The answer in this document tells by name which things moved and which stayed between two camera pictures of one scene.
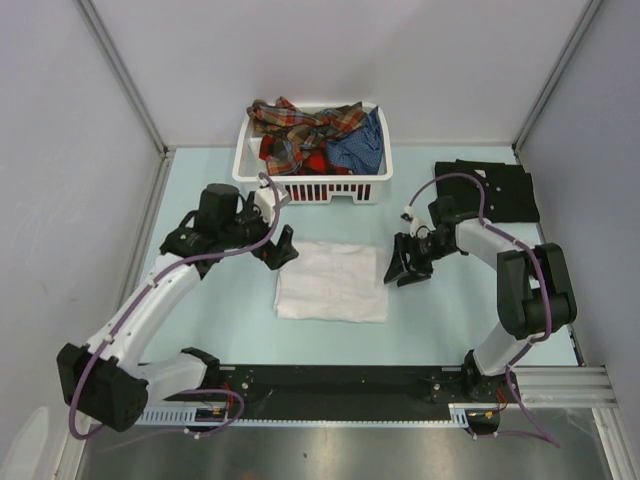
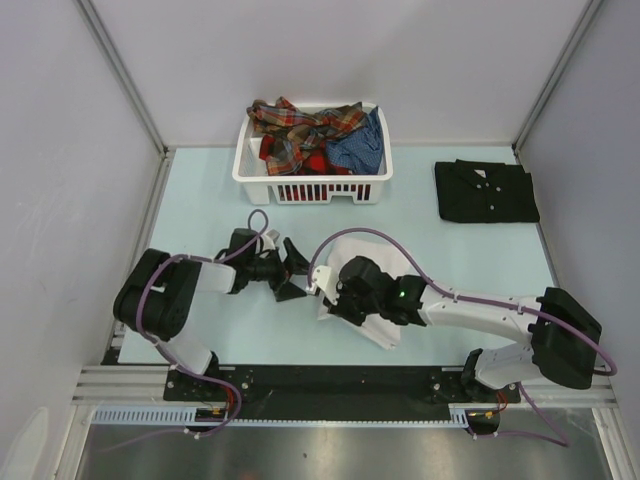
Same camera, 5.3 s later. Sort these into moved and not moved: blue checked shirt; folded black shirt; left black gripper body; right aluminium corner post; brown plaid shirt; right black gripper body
Moved: left black gripper body; right black gripper body
Not moved: right aluminium corner post; brown plaid shirt; blue checked shirt; folded black shirt
